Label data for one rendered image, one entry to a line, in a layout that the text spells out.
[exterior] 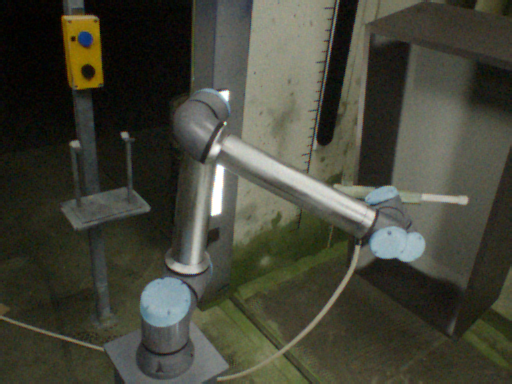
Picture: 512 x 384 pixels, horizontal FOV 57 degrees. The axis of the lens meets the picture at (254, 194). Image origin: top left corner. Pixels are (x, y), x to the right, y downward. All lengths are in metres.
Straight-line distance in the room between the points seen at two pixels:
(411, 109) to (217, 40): 0.89
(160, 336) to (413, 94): 1.42
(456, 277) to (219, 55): 1.51
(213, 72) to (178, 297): 0.98
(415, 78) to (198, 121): 1.20
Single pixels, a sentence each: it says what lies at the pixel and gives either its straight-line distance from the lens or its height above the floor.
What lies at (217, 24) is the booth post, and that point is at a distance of 1.98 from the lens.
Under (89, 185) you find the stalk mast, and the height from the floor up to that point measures 0.84.
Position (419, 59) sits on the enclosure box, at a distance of 2.10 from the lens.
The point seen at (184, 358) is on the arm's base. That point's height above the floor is 0.69.
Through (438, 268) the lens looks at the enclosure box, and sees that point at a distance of 2.49.
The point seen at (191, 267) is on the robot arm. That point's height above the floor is 0.93.
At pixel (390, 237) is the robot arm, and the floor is 1.27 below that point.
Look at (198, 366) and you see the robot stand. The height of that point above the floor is 0.64.
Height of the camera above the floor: 1.89
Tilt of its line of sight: 30 degrees down
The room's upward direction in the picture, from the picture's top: 6 degrees clockwise
